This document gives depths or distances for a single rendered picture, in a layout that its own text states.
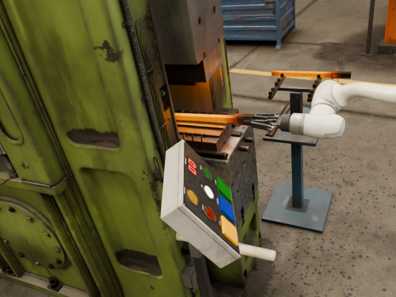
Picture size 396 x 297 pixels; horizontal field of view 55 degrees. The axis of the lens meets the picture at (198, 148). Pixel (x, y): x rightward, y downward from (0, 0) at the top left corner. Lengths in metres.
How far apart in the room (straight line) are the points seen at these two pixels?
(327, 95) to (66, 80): 1.04
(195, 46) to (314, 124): 0.56
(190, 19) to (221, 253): 0.80
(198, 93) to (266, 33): 3.59
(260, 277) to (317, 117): 1.12
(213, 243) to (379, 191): 1.95
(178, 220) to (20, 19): 0.89
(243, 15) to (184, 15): 4.17
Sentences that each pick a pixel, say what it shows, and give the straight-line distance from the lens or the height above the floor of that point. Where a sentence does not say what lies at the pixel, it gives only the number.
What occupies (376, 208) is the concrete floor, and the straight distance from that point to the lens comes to 2.80.
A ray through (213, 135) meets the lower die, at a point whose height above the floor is 0.99.
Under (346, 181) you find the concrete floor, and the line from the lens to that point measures 2.99.
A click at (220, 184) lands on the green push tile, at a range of 1.34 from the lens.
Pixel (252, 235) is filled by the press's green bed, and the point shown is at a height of 0.16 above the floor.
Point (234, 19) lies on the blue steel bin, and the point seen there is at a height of 0.40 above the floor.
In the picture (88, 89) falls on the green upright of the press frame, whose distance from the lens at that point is 1.50.
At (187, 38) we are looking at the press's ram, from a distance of 1.42.
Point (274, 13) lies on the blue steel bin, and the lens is 5.39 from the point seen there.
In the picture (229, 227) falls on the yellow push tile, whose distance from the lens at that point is 1.21.
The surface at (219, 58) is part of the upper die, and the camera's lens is 1.65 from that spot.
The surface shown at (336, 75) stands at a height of 0.94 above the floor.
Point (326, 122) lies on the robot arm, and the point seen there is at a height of 1.07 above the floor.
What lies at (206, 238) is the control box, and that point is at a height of 1.06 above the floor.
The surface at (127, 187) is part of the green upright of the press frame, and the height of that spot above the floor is 0.88.
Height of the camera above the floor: 1.88
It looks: 33 degrees down
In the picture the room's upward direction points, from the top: 11 degrees counter-clockwise
